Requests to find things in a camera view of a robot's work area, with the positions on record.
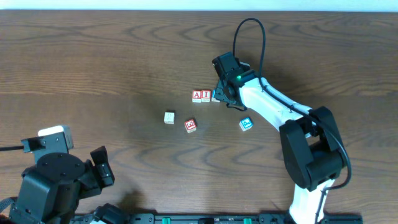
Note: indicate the blue letter P block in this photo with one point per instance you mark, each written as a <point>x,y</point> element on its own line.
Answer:
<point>245,124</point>

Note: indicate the plain cream wooden block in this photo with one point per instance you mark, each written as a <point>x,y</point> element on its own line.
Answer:
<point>169,117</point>

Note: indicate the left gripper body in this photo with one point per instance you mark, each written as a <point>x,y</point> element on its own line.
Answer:
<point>101,166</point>

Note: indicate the red letter C block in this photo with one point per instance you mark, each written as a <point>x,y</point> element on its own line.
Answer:
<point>190,126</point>

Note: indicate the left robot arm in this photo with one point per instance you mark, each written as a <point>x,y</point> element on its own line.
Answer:
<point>52,189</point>

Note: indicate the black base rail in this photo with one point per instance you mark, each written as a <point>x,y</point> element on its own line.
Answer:
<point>264,218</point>

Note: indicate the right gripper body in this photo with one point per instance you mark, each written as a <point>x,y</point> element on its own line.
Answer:
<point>225,92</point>

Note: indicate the red letter A block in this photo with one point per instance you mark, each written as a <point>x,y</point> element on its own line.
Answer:
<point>196,96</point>

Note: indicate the red letter I block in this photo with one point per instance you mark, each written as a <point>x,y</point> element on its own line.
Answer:
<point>206,96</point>

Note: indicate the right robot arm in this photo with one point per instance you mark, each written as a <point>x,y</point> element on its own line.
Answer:
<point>311,144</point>

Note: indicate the blue number 2 block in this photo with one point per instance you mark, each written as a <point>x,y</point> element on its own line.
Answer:
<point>213,97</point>

